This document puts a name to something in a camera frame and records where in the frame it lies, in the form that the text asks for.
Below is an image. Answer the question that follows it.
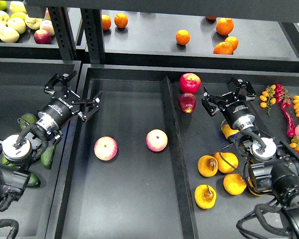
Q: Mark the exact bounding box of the yellow pear middle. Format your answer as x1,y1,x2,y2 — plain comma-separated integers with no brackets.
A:
213,152,239,174

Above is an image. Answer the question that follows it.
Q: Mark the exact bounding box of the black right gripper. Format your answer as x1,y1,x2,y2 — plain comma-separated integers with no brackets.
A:
201,75,256,129

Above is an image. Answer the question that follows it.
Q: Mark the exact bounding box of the green avocado right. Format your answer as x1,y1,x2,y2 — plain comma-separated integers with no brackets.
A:
40,145,56,169

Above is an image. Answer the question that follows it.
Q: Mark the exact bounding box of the pink apple right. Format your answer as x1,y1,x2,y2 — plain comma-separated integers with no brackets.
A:
146,129,168,152

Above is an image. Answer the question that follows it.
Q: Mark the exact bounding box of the pink apple left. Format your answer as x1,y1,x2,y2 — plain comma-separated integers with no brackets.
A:
94,136,118,161

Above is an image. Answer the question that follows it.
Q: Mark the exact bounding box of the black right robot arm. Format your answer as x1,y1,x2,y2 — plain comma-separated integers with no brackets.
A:
201,76,299,239

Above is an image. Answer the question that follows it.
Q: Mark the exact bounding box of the orange small right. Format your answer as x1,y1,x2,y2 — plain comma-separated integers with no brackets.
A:
225,36,239,51

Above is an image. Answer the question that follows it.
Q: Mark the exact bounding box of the orange centre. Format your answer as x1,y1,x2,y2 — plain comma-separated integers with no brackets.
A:
175,29,190,45

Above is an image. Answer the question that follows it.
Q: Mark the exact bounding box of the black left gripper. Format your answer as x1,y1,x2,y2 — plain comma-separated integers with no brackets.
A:
37,70,103,129

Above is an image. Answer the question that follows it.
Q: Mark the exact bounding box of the red chili pepper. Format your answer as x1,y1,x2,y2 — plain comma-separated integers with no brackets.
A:
281,108,296,138

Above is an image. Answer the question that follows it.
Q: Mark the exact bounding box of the orange far left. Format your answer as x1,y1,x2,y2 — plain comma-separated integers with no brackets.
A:
102,14,112,30

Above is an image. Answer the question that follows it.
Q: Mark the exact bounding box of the pale yellow apple middle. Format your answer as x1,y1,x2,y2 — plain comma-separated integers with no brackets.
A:
7,17,26,34

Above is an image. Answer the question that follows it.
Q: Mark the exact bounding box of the bright red apple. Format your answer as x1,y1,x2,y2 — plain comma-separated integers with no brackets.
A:
179,73,201,94

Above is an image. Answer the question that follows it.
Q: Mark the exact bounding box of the pale yellow apple front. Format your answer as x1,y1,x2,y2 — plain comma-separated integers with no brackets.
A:
0,27,19,43

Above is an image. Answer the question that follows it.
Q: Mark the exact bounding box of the orange cherry tomato bunch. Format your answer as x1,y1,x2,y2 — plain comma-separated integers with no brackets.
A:
259,85,276,115

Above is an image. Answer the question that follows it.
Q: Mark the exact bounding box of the large orange upper right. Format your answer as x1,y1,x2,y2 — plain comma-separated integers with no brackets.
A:
216,17,234,35

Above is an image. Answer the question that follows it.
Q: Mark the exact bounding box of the pink apple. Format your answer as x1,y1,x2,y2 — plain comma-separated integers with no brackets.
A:
146,129,168,152
94,136,118,161

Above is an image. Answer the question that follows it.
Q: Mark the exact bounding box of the black centre divider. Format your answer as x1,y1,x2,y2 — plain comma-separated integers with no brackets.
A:
160,76,199,239

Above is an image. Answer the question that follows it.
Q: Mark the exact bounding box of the black shelf post right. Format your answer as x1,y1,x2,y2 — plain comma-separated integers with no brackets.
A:
80,8,106,64

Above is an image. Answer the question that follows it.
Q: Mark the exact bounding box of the red apple on shelf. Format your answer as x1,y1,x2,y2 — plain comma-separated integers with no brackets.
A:
34,29,52,44

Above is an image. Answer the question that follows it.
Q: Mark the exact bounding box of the dark red apple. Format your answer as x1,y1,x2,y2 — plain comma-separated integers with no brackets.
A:
178,93,197,114

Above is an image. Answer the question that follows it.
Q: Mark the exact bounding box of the yellow pear lower right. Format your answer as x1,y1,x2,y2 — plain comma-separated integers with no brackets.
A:
246,178,269,196

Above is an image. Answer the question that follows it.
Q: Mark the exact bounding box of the orange front right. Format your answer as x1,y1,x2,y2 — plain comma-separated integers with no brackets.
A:
213,41,234,55

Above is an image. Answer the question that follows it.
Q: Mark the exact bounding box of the yellow pear brown spot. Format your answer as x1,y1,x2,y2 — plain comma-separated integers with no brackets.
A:
197,155,218,177

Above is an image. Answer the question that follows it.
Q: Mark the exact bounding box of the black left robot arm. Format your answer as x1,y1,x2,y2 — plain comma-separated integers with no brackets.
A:
0,71,102,212

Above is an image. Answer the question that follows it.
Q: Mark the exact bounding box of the yellow pear with stem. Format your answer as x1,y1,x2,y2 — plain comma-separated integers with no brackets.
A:
194,184,217,209

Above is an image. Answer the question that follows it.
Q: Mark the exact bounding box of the black shelf post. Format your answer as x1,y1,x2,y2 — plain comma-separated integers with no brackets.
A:
47,6,77,61
80,8,106,64

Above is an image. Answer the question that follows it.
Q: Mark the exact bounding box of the black shelf post left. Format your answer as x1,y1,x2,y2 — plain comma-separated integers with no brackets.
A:
47,6,77,61

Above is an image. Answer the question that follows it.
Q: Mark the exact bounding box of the red cherry tomato bunch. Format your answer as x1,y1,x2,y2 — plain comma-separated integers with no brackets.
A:
275,84,292,107

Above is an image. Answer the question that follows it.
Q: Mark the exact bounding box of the yellow pear upper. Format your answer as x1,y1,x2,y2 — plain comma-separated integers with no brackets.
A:
221,120,239,143

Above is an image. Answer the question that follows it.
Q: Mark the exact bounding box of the dark green avocado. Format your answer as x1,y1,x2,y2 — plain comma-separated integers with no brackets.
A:
27,172,41,187

